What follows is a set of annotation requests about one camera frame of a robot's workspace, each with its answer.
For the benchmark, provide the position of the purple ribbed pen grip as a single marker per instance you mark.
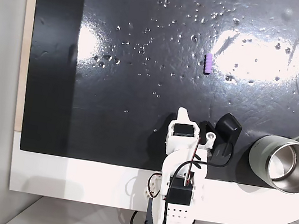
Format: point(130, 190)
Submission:
point(208, 64)

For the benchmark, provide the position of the black glossy mat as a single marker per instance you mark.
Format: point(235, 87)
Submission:
point(109, 111)

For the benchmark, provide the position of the green steel mug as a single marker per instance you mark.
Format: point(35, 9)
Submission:
point(259, 155)

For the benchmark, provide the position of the light wooden board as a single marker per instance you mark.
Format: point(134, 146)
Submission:
point(25, 41)

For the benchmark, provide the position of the black oval camera box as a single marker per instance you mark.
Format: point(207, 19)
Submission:
point(229, 130)

